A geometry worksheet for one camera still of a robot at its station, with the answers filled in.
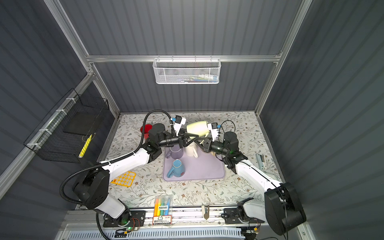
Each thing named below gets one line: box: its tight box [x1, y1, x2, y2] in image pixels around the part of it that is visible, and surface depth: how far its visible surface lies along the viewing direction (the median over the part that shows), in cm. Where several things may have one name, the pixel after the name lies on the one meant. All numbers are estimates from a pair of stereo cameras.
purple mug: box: [166, 144, 184, 159], surface depth 91 cm
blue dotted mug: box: [166, 159, 186, 178], surface depth 85 cm
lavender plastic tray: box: [163, 147, 225, 182], surface depth 93 cm
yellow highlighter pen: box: [78, 134, 93, 158], surface depth 70 cm
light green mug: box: [186, 121, 210, 138], surface depth 74 cm
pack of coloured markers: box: [152, 194, 173, 226], surface depth 77 cm
